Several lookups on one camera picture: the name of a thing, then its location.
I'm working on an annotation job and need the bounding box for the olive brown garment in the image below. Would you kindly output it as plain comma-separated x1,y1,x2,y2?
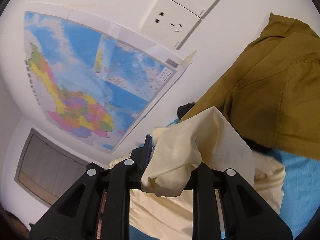
183,14,319,160

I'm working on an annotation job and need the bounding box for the colourful wall map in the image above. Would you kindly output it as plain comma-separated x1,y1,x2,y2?
23,11,186,153

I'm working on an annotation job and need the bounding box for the cream large garment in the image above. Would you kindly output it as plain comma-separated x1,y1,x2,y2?
109,106,286,240

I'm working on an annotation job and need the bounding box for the white left wall socket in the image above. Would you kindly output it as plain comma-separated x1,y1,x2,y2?
141,0,201,49

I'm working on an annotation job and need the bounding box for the wooden grey door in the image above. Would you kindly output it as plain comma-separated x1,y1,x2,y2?
15,128,88,207

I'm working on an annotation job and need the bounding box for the blue floral bed sheet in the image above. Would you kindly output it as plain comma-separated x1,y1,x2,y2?
128,118,320,240

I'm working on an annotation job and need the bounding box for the black garment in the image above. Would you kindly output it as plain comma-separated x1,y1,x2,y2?
177,102,272,154

